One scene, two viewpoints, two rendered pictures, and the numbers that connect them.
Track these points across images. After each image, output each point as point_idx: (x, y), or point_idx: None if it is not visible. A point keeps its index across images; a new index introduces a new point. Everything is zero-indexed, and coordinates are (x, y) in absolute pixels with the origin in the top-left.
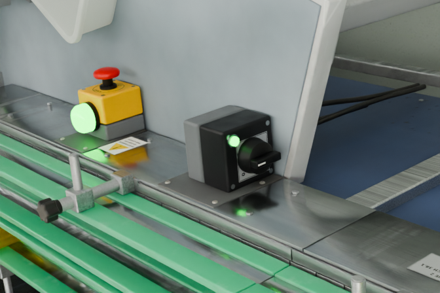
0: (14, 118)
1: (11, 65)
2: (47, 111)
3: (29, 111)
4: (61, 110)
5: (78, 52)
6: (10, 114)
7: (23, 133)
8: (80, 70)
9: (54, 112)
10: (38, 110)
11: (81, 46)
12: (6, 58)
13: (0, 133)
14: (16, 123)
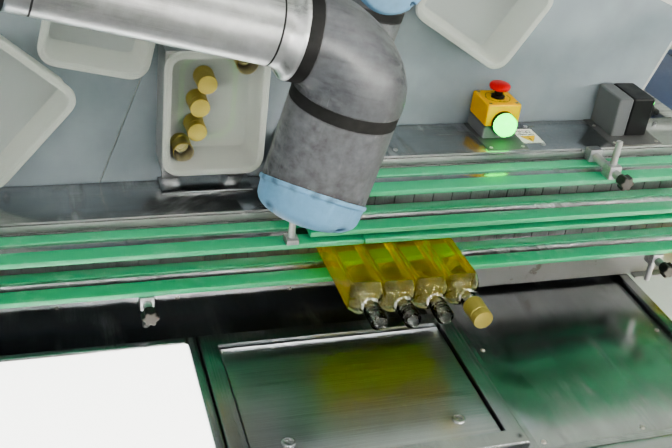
0: (405, 150)
1: (279, 109)
2: (403, 136)
3: (392, 142)
4: (409, 132)
5: (420, 76)
6: (397, 149)
7: (446, 157)
8: (417, 92)
9: (409, 135)
10: (394, 138)
11: (427, 71)
12: (270, 104)
13: (411, 167)
14: (424, 153)
